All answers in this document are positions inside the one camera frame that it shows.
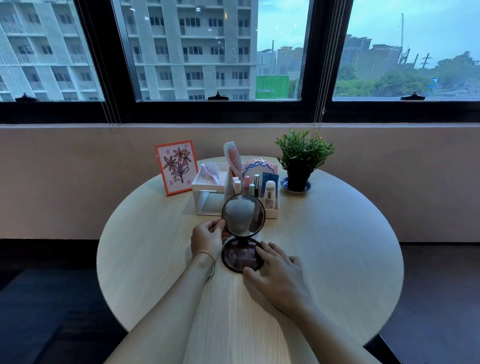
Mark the person's right middle finger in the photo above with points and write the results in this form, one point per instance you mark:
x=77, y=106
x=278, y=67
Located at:
x=273, y=250

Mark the person's left hand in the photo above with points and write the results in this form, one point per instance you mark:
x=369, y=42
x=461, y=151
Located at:
x=204, y=238

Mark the green potted plant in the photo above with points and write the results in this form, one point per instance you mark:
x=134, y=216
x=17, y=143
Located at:
x=303, y=153

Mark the person's right hand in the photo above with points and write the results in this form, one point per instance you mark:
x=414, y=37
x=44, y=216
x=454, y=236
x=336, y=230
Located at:
x=279, y=281

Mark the black window latch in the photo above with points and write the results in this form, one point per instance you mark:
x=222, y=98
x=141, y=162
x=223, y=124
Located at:
x=218, y=97
x=413, y=96
x=24, y=98

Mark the blue and white saucer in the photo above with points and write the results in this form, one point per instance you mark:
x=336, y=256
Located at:
x=307, y=186

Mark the pink lipstick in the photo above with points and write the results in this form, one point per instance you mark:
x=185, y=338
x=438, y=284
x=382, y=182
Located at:
x=247, y=182

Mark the person's left thumb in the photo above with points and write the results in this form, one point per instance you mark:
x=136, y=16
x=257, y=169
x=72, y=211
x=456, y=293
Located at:
x=218, y=224

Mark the blue and white headband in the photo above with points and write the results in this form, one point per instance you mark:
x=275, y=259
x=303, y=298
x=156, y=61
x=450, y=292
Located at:
x=258, y=164

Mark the teal cosmetic stick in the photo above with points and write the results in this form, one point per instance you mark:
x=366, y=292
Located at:
x=256, y=183

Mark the blue sachet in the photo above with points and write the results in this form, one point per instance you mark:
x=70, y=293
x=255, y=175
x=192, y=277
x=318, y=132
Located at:
x=270, y=177

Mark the white cosmetic tube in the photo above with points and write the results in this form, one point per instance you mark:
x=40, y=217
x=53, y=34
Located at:
x=269, y=195

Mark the small white cosmetic bottle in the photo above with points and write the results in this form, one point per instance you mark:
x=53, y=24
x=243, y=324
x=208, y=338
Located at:
x=236, y=185

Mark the white desk organizer box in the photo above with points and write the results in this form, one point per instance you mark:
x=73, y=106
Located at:
x=210, y=204

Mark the person's right forearm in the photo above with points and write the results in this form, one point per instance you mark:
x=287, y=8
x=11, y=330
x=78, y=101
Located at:
x=330, y=337

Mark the orange framed flower picture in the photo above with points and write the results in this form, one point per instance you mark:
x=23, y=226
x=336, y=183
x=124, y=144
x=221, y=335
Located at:
x=177, y=167

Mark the black window frame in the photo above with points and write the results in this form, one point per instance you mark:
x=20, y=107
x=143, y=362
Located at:
x=232, y=111

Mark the person's left forearm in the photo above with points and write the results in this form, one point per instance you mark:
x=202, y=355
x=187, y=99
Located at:
x=168, y=318

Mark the person's right little finger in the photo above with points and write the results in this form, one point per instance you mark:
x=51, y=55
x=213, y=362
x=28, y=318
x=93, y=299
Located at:
x=296, y=261

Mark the white and lilac hair clip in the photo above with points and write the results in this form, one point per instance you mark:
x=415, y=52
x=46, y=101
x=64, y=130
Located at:
x=210, y=173

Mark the person's right thumb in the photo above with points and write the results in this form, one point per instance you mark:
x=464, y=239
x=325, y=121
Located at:
x=250, y=278

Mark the round dark folding mirror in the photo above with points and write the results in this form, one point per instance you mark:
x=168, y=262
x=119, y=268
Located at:
x=243, y=215

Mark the pink comb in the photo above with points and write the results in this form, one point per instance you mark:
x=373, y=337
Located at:
x=233, y=157

